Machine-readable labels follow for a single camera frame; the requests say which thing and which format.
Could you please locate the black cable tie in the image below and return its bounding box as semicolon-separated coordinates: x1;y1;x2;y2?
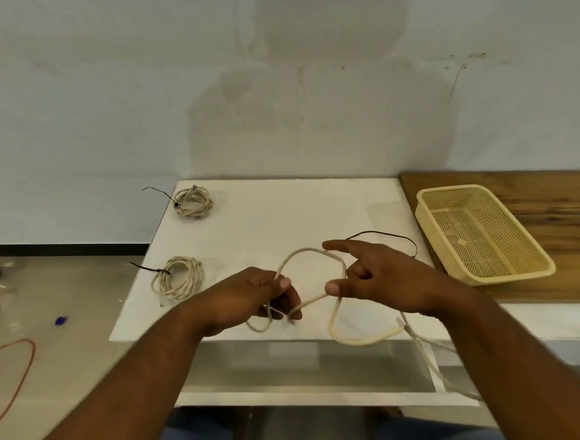
345;231;418;259
130;261;172;276
142;186;183;212

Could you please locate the long beige cable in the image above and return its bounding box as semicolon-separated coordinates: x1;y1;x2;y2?
245;247;482;402

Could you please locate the small coiled beige cable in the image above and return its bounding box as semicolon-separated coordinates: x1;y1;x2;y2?
173;184;214;219

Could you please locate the large coiled beige cable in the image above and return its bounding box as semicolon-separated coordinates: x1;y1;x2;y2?
150;256;206;307

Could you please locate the cream plastic mesh basket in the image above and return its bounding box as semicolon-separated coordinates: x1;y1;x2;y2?
414;184;556;287

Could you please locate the person's left hand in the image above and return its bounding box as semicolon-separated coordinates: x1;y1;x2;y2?
195;267;303;339

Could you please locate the person's left forearm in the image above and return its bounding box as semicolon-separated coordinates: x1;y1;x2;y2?
44;297;214;440

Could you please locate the person's right hand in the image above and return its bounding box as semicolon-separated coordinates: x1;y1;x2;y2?
322;239;459;318

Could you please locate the red cable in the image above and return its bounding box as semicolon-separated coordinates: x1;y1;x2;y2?
0;338;36;421

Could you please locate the person's right forearm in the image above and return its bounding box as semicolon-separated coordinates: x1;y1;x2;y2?
426;285;580;440

